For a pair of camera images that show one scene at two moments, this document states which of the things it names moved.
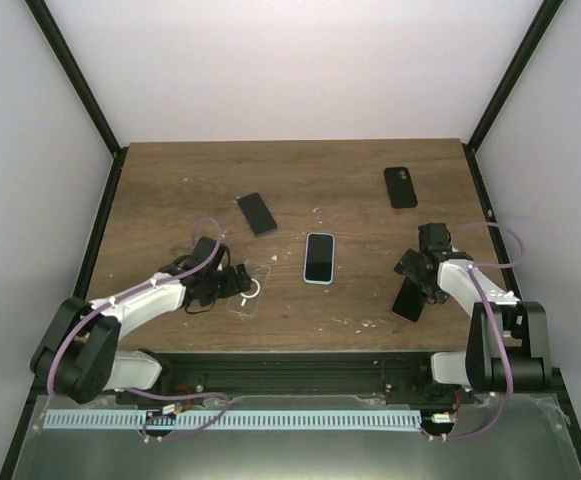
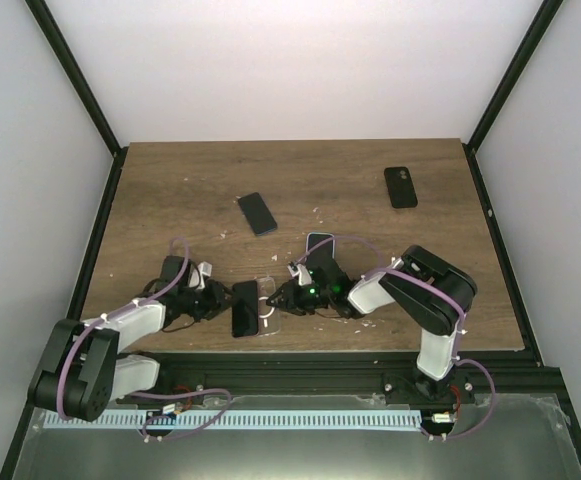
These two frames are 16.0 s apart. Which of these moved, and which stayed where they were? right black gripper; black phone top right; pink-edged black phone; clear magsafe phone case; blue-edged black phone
Moved: pink-edged black phone; right black gripper; clear magsafe phone case
Stayed: black phone top right; blue-edged black phone
